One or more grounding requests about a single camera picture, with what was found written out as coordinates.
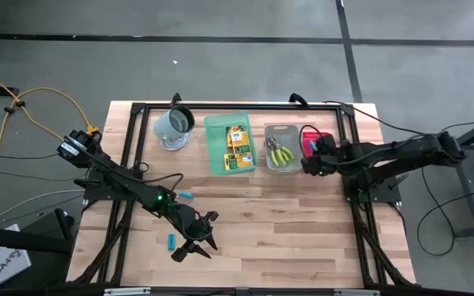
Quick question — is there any red plastic mesh basket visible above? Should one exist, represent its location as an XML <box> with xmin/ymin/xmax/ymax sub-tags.
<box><xmin>300</xmin><ymin>131</ymin><xmax>332</xmax><ymax>160</ymax></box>

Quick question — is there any orange extension cord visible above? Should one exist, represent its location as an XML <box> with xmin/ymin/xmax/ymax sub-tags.
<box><xmin>0</xmin><ymin>67</ymin><xmax>100</xmax><ymax>184</ymax></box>

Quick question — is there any green translucent plastic bin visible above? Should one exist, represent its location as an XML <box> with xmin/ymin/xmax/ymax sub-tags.
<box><xmin>203</xmin><ymin>111</ymin><xmax>259</xmax><ymax>177</ymax></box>

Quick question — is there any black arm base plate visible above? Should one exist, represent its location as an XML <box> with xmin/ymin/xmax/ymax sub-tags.
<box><xmin>74</xmin><ymin>168</ymin><xmax>144</xmax><ymax>203</ymax></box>
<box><xmin>342</xmin><ymin>169</ymin><xmax>410</xmax><ymax>206</ymax></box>

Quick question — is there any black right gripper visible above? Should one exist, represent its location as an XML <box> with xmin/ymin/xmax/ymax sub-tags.
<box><xmin>300</xmin><ymin>134</ymin><xmax>351</xmax><ymax>178</ymax></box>

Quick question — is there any silver metal bracket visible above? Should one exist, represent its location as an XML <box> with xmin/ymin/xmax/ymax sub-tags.
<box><xmin>104</xmin><ymin>287</ymin><xmax>151</xmax><ymax>296</ymax></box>
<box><xmin>334</xmin><ymin>289</ymin><xmax>380</xmax><ymax>296</ymax></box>

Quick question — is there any grey plastic bin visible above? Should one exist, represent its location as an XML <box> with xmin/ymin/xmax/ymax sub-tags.
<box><xmin>263</xmin><ymin>123</ymin><xmax>303</xmax><ymax>173</ymax></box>

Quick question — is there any black floor stand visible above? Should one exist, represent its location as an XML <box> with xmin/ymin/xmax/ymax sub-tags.
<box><xmin>0</xmin><ymin>207</ymin><xmax>76</xmax><ymax>256</ymax></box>

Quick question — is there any white coiled cable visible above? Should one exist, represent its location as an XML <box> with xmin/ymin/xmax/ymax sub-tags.
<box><xmin>160</xmin><ymin>131</ymin><xmax>192</xmax><ymax>152</ymax></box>

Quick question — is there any green-handled silver hole punch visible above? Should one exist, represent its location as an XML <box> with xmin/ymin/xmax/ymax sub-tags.
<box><xmin>265</xmin><ymin>136</ymin><xmax>281</xmax><ymax>169</ymax></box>
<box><xmin>272</xmin><ymin>135</ymin><xmax>295</xmax><ymax>165</ymax></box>

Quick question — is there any grey metal mug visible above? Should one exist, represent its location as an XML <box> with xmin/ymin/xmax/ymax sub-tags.
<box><xmin>152</xmin><ymin>104</ymin><xmax>196</xmax><ymax>143</ymax></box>

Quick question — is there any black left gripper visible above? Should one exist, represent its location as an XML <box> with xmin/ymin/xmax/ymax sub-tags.
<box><xmin>170</xmin><ymin>203</ymin><xmax>221</xmax><ymax>264</ymax></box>

